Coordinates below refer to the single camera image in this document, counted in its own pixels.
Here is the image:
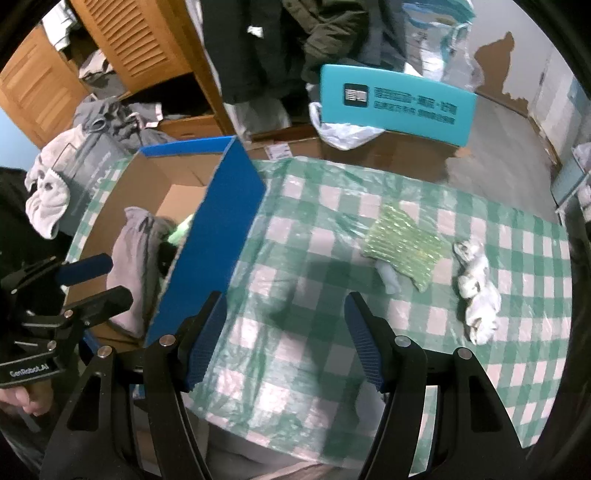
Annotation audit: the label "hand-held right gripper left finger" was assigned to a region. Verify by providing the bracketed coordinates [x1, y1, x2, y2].
[44, 291, 229, 480]

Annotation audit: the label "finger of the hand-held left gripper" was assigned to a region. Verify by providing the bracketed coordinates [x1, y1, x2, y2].
[58, 253, 114, 287]
[62, 285, 134, 328]

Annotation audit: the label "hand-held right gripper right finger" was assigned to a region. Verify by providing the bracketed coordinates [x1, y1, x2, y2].
[344, 292, 525, 480]

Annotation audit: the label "grey cloth pouch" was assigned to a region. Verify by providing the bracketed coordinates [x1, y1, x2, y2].
[106, 207, 178, 340]

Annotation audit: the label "pale blue cloth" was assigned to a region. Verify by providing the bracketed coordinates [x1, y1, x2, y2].
[375, 259, 403, 295]

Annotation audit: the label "light green cloth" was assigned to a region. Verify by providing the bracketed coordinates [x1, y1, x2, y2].
[166, 215, 195, 245]

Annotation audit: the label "green glitter sponge cloth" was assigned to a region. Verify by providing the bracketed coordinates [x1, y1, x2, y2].
[360, 204, 452, 292]

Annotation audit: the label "blue cardboard box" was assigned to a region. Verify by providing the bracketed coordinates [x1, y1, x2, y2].
[62, 135, 267, 352]

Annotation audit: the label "white socks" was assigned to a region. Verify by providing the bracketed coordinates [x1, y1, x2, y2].
[453, 239, 502, 345]

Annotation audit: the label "person's left hand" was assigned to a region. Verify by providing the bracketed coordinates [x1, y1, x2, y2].
[0, 383, 56, 418]

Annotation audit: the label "green checked tablecloth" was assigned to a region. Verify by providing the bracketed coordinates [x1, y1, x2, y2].
[65, 154, 573, 474]

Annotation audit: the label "white towel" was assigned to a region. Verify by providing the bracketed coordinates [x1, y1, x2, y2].
[25, 127, 86, 240]

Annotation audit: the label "grey printed tote bag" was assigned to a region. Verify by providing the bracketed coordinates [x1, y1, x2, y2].
[60, 134, 134, 236]

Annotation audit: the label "grey hoodie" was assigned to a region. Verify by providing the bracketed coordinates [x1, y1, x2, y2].
[71, 97, 178, 148]

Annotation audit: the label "brown cardboard box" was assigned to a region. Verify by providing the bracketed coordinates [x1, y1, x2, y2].
[245, 129, 455, 183]

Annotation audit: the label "grey folded clothes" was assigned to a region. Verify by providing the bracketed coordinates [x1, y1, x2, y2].
[44, 9, 118, 81]

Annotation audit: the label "white hanging garment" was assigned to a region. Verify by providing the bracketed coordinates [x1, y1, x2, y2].
[224, 99, 291, 134]

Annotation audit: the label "wooden louvred cabinet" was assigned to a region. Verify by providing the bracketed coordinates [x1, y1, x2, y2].
[0, 0, 236, 148]

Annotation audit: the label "pale blue bin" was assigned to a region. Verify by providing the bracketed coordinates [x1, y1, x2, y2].
[551, 157, 591, 213]

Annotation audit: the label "teal cardboard box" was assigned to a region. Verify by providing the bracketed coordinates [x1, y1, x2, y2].
[320, 64, 478, 147]

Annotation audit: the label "black hanging coat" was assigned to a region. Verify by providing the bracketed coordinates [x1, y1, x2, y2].
[201, 0, 315, 104]

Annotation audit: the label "olive green hanging jacket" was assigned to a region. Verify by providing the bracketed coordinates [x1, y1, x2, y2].
[281, 0, 384, 84]

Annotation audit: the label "blue white plastic bag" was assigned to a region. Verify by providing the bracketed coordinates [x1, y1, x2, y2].
[402, 0, 485, 90]

